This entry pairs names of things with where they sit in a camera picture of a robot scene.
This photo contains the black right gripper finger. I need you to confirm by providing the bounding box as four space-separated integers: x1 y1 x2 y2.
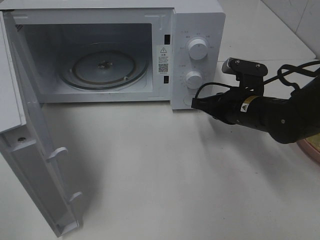
192 95 221 105
191 99 217 118

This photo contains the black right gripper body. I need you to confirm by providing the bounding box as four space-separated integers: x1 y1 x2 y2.
211 90 258 125

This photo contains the pink round plate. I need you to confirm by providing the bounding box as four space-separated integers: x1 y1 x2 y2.
297 139 320 164

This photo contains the white microwave door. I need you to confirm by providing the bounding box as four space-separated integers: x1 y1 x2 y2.
0 10 81 237

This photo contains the toast sandwich with lettuce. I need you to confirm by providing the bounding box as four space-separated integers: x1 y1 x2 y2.
306 133 320 152

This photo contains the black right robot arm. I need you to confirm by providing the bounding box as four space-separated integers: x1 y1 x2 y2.
191 77 320 144

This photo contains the lower white timer knob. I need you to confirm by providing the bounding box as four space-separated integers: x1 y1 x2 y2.
185 71 203 90

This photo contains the upper white power knob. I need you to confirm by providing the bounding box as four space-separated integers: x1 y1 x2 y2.
187 37 209 60

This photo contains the white warning label sticker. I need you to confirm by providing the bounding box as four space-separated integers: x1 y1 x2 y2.
155 44 172 74

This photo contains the glass microwave turntable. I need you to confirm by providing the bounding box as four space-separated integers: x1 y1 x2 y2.
59 42 152 91

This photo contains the white microwave oven body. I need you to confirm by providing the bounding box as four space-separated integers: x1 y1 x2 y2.
0 0 226 110

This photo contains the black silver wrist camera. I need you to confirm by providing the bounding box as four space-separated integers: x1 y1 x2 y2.
221 57 268 96

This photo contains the black camera cable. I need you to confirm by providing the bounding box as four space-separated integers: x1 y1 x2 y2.
193 59 320 101

